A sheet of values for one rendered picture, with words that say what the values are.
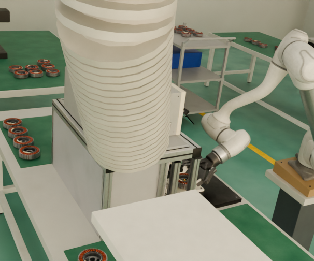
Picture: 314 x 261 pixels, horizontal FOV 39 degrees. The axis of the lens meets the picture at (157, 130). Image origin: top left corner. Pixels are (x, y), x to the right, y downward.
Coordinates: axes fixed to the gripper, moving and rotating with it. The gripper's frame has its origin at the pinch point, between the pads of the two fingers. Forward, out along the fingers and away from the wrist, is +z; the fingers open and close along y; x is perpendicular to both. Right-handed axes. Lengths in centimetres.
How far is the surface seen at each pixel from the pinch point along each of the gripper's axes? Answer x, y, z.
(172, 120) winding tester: 42.5, -8.2, -4.1
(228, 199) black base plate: -9.9, -18.3, -10.8
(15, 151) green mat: 30, 65, 62
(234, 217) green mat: -9.6, -29.1, -6.1
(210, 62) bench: -163, 314, -193
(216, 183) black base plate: -11.7, -3.9, -13.9
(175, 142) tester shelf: 36.5, -14.6, 0.7
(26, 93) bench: 13, 157, 38
